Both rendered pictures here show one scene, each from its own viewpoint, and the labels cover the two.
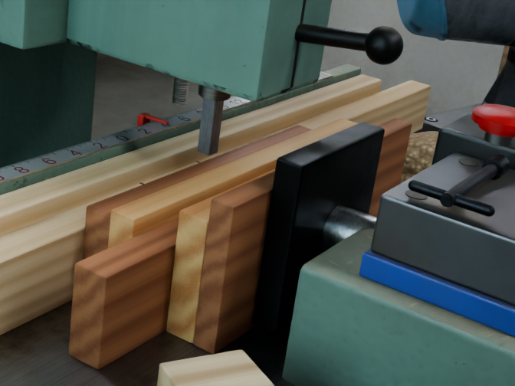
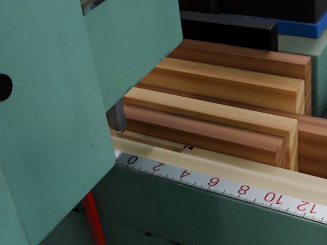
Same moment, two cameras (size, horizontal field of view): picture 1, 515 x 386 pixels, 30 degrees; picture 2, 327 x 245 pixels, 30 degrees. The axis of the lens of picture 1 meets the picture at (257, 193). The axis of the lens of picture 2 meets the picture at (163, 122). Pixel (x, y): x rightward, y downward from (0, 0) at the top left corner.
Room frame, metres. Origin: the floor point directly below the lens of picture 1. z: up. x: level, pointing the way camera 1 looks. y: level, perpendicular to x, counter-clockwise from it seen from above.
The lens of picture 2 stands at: (0.47, 0.40, 1.20)
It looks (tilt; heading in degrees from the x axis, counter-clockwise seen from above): 34 degrees down; 277
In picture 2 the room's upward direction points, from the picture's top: 10 degrees counter-clockwise
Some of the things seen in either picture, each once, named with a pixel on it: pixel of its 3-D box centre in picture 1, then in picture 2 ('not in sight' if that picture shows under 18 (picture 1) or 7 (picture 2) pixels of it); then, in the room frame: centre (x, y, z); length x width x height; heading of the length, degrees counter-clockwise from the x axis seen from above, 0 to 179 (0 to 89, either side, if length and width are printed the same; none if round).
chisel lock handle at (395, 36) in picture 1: (346, 35); not in sight; (0.50, -0.03, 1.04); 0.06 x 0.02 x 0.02; 60
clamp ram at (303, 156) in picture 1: (371, 241); (240, 52); (0.44, -0.06, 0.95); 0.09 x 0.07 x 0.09; 150
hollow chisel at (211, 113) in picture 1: (211, 112); (113, 98); (0.54, 0.03, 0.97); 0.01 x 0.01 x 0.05; 60
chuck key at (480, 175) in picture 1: (475, 181); not in sight; (0.40, -0.09, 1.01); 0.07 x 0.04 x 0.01; 150
